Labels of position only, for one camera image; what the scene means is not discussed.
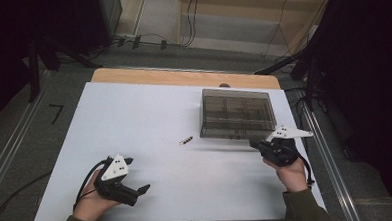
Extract clear compartment drawer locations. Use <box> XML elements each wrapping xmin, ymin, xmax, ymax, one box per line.
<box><xmin>200</xmin><ymin>126</ymin><xmax>277</xmax><ymax>143</ymax></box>

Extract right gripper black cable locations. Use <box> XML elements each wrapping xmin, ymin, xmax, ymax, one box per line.
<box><xmin>294</xmin><ymin>148</ymin><xmax>316</xmax><ymax>187</ymax></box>

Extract hanging black cables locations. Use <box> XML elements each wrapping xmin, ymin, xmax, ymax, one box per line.
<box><xmin>179</xmin><ymin>0</ymin><xmax>203</xmax><ymax>48</ymax></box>

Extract person's left hand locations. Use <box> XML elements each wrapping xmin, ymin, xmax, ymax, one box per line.
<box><xmin>70</xmin><ymin>168</ymin><xmax>123</xmax><ymax>221</ymax></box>

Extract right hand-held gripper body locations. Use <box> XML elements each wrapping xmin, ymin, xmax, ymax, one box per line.
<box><xmin>256</xmin><ymin>123</ymin><xmax>317</xmax><ymax>169</ymax></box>

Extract person's right hand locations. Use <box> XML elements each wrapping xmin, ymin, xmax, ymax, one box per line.
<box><xmin>261</xmin><ymin>155</ymin><xmax>310</xmax><ymax>195</ymax></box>

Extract metal floor rail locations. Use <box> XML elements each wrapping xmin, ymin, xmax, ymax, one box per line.
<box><xmin>0</xmin><ymin>71</ymin><xmax>57</xmax><ymax>203</ymax></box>
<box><xmin>297</xmin><ymin>87</ymin><xmax>362</xmax><ymax>221</ymax></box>

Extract black metal stand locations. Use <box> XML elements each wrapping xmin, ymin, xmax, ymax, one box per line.
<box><xmin>252</xmin><ymin>41</ymin><xmax>325</xmax><ymax>114</ymax></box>
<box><xmin>23</xmin><ymin>28</ymin><xmax>105</xmax><ymax>104</ymax></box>

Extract white power strip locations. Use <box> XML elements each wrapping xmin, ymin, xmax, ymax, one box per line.
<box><xmin>114</xmin><ymin>33</ymin><xmax>139</xmax><ymax>42</ymax></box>

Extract thin black cable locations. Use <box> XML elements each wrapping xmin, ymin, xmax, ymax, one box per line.
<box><xmin>261</xmin><ymin>0</ymin><xmax>296</xmax><ymax>56</ymax></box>

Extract black cable on floor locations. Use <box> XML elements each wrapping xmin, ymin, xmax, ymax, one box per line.
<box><xmin>0</xmin><ymin>170</ymin><xmax>55</xmax><ymax>221</ymax></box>

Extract tangled black floor cables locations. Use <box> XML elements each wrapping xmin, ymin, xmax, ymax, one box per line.
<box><xmin>284</xmin><ymin>84</ymin><xmax>320</xmax><ymax>155</ymax></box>

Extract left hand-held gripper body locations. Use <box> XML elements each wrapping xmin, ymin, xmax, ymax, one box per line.
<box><xmin>91</xmin><ymin>152</ymin><xmax>140</xmax><ymax>209</ymax></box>

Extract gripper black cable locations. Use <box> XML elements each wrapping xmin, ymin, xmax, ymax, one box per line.
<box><xmin>294</xmin><ymin>148</ymin><xmax>316</xmax><ymax>187</ymax></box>
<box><xmin>70</xmin><ymin>158</ymin><xmax>114</xmax><ymax>212</ymax></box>

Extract smoky clear drawer box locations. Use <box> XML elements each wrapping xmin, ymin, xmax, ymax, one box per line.
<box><xmin>197</xmin><ymin>85</ymin><xmax>279</xmax><ymax>143</ymax></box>

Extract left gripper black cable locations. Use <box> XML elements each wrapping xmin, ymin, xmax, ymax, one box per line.
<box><xmin>70</xmin><ymin>158</ymin><xmax>114</xmax><ymax>212</ymax></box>

